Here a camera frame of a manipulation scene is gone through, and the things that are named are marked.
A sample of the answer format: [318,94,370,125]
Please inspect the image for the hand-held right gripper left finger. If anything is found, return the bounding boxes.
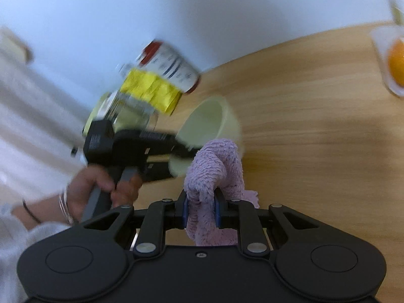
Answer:
[75,191,190,258]

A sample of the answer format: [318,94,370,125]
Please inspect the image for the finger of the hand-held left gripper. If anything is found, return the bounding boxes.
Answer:
[171,135,203,160]
[146,160,173,183]

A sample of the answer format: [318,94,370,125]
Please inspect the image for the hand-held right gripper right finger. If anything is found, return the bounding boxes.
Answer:
[214,187,329,257]

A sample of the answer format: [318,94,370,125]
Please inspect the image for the pink fluffy cloth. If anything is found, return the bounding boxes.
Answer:
[184,138,260,247]

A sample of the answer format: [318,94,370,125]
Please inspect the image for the pale green bowl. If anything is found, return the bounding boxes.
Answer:
[168,96,244,178]

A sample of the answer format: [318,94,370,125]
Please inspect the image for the person's left forearm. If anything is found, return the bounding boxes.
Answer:
[0,192,77,303]

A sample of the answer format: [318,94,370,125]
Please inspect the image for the person's left hand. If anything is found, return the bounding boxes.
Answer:
[59,165,143,225]

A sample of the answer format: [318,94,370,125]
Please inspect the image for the glass pitcher with white lid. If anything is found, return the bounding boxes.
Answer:
[83,91,159,140]

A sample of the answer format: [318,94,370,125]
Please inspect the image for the crumpled yellow bag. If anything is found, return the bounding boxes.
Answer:
[121,67,183,116]

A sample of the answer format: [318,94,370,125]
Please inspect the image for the red-lidded patterned tumbler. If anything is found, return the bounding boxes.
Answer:
[135,39,201,95]

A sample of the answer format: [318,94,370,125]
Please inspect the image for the clear plastic fruit tray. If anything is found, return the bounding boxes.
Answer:
[369,24,404,98]

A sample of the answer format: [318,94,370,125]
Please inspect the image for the orange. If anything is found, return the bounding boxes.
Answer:
[388,39,404,86]

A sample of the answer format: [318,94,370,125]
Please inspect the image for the silver bracelets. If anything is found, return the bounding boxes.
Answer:
[58,186,78,227]

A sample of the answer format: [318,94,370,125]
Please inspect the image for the black hair tie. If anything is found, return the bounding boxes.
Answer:
[21,198,43,225]

